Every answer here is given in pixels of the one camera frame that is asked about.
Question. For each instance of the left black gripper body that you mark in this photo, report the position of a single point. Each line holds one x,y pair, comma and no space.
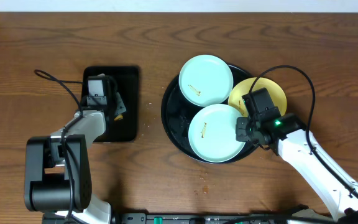
117,101

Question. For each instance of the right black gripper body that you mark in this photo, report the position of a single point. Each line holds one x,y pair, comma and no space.
243,129

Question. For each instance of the yellow plate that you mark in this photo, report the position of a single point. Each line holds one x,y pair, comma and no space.
275,91

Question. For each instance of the light blue plate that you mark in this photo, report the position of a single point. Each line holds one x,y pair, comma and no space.
205,80
212,133

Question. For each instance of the green and yellow sponge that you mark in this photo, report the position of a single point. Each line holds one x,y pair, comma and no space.
118,117

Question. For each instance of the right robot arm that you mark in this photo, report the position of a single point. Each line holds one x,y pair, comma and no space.
289,138

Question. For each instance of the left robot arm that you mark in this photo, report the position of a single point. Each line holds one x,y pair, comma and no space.
57,171

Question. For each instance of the black rectangular tray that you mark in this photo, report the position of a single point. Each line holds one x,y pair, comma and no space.
127,78

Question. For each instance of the round black tray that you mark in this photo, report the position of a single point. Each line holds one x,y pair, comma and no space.
177,113

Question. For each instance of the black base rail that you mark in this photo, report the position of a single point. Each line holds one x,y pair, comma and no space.
141,218

